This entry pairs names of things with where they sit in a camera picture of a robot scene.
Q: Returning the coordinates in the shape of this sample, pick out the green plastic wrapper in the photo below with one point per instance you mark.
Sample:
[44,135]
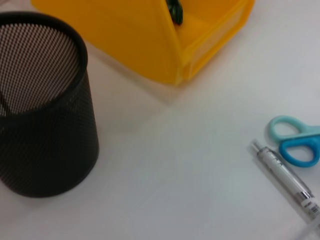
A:
[176,12]

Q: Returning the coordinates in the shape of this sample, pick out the black mesh pen holder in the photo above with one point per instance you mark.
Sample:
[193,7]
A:
[47,150]

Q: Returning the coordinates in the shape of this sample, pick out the yellow plastic bin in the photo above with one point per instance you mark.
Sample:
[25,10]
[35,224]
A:
[130,40]

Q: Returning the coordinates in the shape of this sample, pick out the blue scissors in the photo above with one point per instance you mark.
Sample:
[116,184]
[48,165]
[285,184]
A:
[297,146]

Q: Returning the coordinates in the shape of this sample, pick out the silver retractable pen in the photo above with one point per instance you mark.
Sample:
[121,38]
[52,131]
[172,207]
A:
[282,172]

